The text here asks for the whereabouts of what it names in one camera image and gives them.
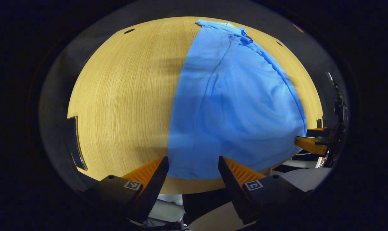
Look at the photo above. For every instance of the large black table grommet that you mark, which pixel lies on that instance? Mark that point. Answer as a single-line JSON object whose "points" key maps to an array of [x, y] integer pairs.
{"points": [[129, 31]]}

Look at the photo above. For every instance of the person's light clothing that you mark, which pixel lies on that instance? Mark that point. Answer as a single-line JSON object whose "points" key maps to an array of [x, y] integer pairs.
{"points": [[304, 179]]}

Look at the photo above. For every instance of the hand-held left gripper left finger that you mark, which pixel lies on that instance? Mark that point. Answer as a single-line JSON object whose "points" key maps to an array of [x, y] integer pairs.
{"points": [[154, 187]]}

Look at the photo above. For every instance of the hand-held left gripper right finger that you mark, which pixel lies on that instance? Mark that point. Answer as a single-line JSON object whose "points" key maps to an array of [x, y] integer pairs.
{"points": [[234, 189]]}

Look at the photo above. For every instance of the light blue T-shirt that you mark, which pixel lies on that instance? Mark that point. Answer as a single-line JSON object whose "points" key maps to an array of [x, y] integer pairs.
{"points": [[232, 106]]}

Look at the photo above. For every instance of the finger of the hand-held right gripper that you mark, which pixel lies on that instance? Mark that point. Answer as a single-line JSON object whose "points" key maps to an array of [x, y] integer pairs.
{"points": [[317, 132], [311, 145]]}

